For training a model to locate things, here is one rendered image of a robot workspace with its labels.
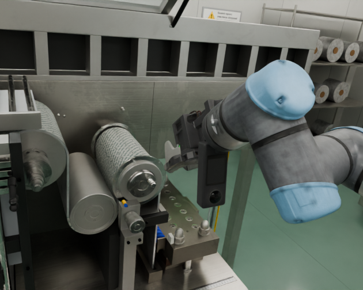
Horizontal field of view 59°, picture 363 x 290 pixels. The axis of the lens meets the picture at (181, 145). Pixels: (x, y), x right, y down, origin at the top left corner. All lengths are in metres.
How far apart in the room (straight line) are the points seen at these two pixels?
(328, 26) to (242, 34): 3.93
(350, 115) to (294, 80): 5.48
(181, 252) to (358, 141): 0.65
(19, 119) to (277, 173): 0.50
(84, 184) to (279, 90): 0.61
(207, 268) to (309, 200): 0.78
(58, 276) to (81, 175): 0.34
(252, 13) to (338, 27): 1.54
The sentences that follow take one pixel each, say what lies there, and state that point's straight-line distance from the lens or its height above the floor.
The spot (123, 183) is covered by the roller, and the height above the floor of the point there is 1.26.
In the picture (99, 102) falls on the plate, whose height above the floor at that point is 1.37.
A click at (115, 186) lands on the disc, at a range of 0.84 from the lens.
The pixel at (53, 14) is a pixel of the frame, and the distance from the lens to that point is 1.03.
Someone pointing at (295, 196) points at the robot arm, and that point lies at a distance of 0.40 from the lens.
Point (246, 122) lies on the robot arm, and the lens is 0.42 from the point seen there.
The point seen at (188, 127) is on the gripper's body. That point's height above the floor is 1.49.
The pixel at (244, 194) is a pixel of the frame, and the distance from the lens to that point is 1.82.
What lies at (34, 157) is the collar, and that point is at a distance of 0.72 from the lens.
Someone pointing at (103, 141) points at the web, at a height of 1.29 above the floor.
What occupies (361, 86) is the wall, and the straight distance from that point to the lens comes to 5.78.
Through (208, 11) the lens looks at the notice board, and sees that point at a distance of 3.89.
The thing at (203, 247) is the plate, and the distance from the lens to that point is 1.05.
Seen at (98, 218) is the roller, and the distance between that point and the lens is 0.88.
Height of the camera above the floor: 1.67
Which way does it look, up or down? 22 degrees down
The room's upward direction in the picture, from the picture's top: 6 degrees clockwise
